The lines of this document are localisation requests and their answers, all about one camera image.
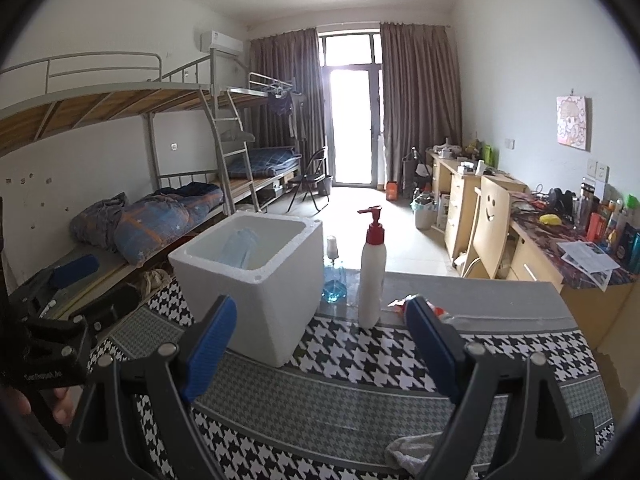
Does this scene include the person's left hand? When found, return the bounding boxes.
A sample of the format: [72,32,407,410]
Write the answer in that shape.
[0,385,76,426]

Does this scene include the white foam box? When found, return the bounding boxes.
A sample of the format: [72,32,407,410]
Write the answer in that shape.
[167,210,325,368]

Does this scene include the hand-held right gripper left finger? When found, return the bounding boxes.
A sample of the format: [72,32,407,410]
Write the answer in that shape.
[62,294,238,480]

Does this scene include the blue checked bedding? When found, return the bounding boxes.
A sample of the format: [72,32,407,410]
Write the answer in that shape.
[247,145,302,178]

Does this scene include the white bucket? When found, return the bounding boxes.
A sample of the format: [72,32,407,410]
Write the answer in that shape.
[411,195,440,231]

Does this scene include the white cloth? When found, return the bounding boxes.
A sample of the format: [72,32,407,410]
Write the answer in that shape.
[384,432,448,478]

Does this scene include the light blue cloth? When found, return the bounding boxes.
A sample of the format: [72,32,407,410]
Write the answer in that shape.
[220,227,261,268]

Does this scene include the black folding chair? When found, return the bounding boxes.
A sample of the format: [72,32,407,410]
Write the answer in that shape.
[287,146,331,213]

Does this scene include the hanging dark clothes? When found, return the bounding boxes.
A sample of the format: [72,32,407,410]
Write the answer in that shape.
[267,82,307,141]

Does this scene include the grey metal bunk bed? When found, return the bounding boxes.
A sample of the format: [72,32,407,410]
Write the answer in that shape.
[0,52,261,311]
[227,71,306,211]

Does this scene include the white pump bottle red top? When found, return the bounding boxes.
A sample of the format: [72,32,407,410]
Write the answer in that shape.
[356,205,387,330]

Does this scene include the pink wall poster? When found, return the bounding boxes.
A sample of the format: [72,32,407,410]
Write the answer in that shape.
[555,94,593,152]

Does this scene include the blue liquid bottle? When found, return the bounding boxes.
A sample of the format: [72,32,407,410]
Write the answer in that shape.
[322,235,348,305]

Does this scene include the brown curtain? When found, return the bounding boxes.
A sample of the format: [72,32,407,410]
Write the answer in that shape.
[248,27,328,188]
[379,21,463,191]

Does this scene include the wooden chair with smiley face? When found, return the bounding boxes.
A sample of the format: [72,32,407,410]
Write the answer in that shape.
[460,175,512,281]

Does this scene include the group of toiletry bottles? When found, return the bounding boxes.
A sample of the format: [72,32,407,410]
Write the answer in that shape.
[572,177,640,276]

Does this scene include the red snack packet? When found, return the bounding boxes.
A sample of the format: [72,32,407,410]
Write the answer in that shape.
[387,296,446,321]

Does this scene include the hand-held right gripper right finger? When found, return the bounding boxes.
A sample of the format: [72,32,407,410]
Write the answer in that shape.
[404,295,616,480]

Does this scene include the long wooden desk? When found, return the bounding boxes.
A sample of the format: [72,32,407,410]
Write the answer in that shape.
[430,147,640,356]

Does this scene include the white air conditioner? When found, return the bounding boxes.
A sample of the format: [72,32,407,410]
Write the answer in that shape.
[200,30,244,53]

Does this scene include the houndstooth tablecloth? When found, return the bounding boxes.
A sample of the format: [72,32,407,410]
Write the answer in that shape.
[85,270,616,480]

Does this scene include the blue patterned quilt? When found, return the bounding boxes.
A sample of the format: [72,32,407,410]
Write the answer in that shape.
[69,185,225,267]

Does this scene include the beige cloth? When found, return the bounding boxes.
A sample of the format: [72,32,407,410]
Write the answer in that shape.
[137,267,171,293]

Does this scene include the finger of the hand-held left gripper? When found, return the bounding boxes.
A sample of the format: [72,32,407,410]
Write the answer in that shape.
[67,284,143,333]
[27,254,101,308]

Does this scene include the glass balcony door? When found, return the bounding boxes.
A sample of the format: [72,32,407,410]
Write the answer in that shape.
[317,30,386,188]

